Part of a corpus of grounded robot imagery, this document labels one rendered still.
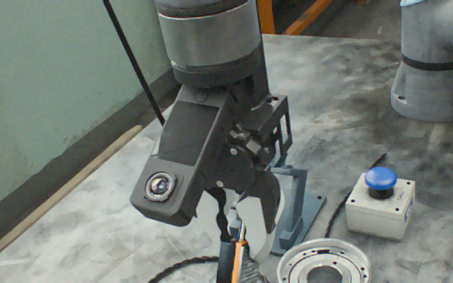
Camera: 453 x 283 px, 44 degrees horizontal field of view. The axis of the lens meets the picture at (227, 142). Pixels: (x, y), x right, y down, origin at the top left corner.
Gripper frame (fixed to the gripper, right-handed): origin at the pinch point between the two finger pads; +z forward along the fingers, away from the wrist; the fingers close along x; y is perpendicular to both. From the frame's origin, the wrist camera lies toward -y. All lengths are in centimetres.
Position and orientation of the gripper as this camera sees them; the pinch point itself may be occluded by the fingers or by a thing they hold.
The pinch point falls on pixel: (239, 253)
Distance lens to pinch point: 54.7
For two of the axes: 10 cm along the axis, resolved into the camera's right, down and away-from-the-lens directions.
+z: 1.6, 8.4, 5.2
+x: -8.7, -1.2, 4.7
